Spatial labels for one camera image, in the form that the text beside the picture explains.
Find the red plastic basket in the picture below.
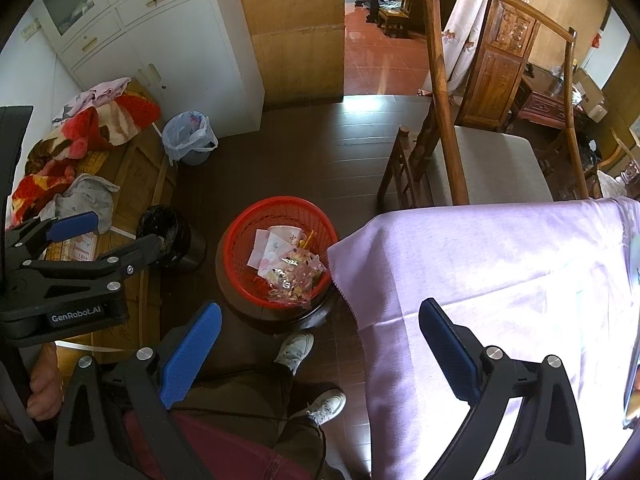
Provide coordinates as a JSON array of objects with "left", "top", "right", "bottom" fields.
[{"left": 221, "top": 196, "right": 339, "bottom": 309}]

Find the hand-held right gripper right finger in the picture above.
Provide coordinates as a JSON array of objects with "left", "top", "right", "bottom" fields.
[{"left": 419, "top": 297, "right": 588, "bottom": 480}]

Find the small wooden chair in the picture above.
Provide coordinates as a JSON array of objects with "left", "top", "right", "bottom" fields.
[{"left": 376, "top": 0, "right": 417, "bottom": 39}]

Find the red floral blanket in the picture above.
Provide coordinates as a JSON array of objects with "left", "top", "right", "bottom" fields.
[{"left": 11, "top": 91, "right": 162, "bottom": 223}]

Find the white pink-printed wrapper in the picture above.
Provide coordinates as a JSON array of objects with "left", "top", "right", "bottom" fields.
[{"left": 247, "top": 226, "right": 310, "bottom": 272}]

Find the white shoe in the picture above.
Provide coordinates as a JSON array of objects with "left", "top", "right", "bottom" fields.
[
  {"left": 274, "top": 332, "right": 316, "bottom": 376},
  {"left": 289, "top": 389, "right": 347, "bottom": 428}
]

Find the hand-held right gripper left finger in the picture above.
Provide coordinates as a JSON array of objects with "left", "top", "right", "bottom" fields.
[{"left": 52, "top": 301, "right": 223, "bottom": 480}]

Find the cardboard box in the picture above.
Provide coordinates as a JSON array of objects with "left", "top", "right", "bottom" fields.
[{"left": 570, "top": 67, "right": 608, "bottom": 121}]

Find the person's left hand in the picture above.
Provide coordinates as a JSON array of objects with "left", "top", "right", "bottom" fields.
[{"left": 27, "top": 342, "right": 65, "bottom": 421}]

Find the white metal cabinet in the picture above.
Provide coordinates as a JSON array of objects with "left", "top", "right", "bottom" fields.
[{"left": 39, "top": 0, "right": 265, "bottom": 140}]

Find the grey seat cushion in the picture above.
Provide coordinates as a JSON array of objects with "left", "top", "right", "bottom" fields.
[{"left": 425, "top": 125, "right": 553, "bottom": 206}]

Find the pink cloth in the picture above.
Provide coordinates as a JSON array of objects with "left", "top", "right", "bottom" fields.
[{"left": 51, "top": 77, "right": 132, "bottom": 123}]

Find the black trash bin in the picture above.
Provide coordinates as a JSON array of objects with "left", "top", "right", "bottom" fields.
[{"left": 136, "top": 205, "right": 207, "bottom": 274}]

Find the blue bin with white bag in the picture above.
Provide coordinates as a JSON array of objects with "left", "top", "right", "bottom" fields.
[{"left": 161, "top": 110, "right": 219, "bottom": 167}]

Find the brown wooden board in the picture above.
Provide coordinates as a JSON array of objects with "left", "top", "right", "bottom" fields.
[{"left": 50, "top": 80, "right": 178, "bottom": 361}]

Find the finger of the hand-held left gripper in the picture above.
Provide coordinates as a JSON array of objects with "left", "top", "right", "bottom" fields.
[
  {"left": 6, "top": 211, "right": 100, "bottom": 267},
  {"left": 25, "top": 232, "right": 163, "bottom": 291}
]

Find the floral curtain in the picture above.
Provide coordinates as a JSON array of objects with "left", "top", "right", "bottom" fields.
[{"left": 442, "top": 0, "right": 540, "bottom": 97}]

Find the grey cloth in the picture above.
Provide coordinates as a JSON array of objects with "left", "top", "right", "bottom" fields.
[{"left": 54, "top": 174, "right": 122, "bottom": 235}]

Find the wooden armchair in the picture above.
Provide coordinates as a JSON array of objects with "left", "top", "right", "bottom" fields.
[{"left": 376, "top": 0, "right": 592, "bottom": 211}]

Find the purple tablecloth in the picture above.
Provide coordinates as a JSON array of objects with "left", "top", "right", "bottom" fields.
[{"left": 327, "top": 196, "right": 640, "bottom": 480}]

